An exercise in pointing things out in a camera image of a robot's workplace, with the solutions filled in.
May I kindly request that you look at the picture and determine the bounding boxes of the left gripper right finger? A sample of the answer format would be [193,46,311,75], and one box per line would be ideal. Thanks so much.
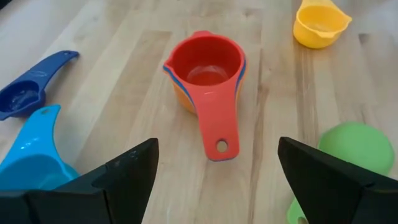
[277,136,398,224]

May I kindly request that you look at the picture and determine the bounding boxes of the medium blue measuring cup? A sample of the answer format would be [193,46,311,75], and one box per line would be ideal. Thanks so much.
[162,58,248,108]

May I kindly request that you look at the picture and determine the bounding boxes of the light blue measuring cup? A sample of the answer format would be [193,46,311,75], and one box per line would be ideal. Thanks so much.
[0,103,80,192]

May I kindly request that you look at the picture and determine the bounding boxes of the yellow measuring cup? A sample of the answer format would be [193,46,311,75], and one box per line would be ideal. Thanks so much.
[292,0,353,50]

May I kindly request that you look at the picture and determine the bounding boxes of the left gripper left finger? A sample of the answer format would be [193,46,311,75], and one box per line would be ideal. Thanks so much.
[0,138,160,224]

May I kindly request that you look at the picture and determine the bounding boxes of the green measuring cup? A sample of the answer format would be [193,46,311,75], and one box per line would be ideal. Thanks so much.
[285,120,396,224]

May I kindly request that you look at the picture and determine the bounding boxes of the red measuring cup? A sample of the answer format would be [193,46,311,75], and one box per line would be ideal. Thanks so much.
[162,30,249,162]

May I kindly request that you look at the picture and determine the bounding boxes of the small dark blue measuring cup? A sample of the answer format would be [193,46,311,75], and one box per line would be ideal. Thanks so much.
[0,50,80,122]

